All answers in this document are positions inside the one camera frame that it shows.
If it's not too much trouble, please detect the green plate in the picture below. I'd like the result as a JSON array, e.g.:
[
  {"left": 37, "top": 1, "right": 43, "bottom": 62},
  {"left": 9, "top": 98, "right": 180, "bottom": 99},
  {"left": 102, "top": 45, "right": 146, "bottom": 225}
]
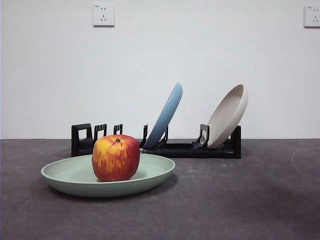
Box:
[{"left": 40, "top": 153, "right": 176, "bottom": 198}]

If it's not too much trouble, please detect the red yellow apple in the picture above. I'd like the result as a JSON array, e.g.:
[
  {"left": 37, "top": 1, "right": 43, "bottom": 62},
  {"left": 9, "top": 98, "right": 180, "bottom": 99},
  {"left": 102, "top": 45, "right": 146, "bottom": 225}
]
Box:
[{"left": 91, "top": 134, "right": 141, "bottom": 182}]

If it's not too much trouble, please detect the blue plate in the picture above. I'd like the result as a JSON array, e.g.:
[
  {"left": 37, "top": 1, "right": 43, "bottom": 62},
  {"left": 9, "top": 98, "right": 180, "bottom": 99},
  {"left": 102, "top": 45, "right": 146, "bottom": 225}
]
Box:
[{"left": 142, "top": 81, "right": 184, "bottom": 149}]

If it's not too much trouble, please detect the black plate rack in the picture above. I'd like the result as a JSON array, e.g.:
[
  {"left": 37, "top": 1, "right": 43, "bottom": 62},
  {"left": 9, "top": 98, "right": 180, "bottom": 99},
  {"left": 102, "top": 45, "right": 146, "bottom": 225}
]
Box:
[{"left": 71, "top": 123, "right": 242, "bottom": 160}]

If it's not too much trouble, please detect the cream plate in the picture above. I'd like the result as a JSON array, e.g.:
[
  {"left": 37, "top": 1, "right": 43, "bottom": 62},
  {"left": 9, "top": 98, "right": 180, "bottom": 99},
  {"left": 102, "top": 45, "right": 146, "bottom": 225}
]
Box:
[{"left": 206, "top": 84, "right": 249, "bottom": 148}]

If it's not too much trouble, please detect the white wall socket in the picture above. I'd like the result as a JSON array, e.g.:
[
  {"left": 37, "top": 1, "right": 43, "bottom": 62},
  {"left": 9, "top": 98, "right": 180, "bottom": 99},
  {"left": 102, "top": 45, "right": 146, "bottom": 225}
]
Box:
[
  {"left": 93, "top": 3, "right": 116, "bottom": 28},
  {"left": 303, "top": 5, "right": 320, "bottom": 29}
]

